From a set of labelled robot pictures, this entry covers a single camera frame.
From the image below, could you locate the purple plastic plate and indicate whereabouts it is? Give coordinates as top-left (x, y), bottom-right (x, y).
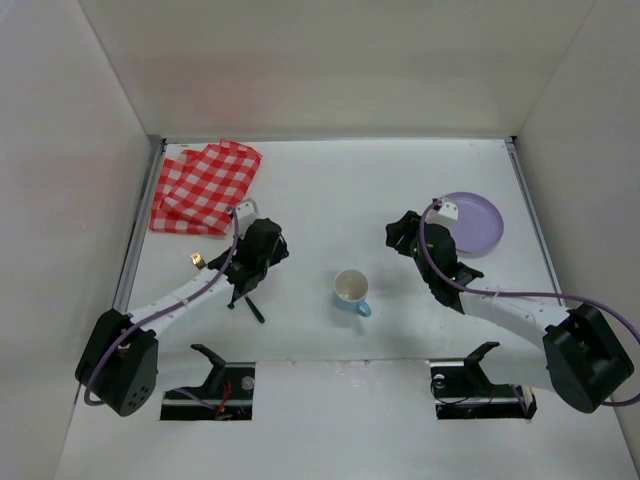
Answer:
top-left (443, 192), bottom-right (504, 258)

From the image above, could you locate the gold knife black handle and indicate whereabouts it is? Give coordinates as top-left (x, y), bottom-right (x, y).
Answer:
top-left (243, 296), bottom-right (266, 324)

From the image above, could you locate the gold fork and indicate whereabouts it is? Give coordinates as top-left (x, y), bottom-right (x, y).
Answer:
top-left (190, 253), bottom-right (207, 270)

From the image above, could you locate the blue white mug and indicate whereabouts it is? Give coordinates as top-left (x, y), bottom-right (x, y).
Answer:
top-left (333, 269), bottom-right (372, 318)

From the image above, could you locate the red white checkered cloth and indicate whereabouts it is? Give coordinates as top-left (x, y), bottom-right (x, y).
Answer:
top-left (149, 139), bottom-right (262, 236)

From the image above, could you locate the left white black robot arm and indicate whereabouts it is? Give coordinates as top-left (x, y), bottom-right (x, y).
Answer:
top-left (75, 218), bottom-right (289, 417)

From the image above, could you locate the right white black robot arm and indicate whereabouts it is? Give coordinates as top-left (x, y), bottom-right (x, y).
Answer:
top-left (385, 211), bottom-right (634, 413)

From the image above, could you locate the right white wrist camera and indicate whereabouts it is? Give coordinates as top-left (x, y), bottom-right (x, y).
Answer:
top-left (432, 197), bottom-right (459, 227)

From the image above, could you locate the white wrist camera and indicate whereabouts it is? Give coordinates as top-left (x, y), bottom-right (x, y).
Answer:
top-left (432, 197), bottom-right (459, 227)
top-left (235, 198), bottom-right (259, 229)

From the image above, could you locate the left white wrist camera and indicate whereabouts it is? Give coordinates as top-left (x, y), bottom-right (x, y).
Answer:
top-left (235, 198), bottom-right (259, 229)

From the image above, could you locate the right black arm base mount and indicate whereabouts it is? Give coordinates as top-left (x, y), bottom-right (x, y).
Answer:
top-left (429, 342), bottom-right (538, 421)

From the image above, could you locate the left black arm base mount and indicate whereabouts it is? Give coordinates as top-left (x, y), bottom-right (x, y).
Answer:
top-left (157, 344), bottom-right (256, 422)

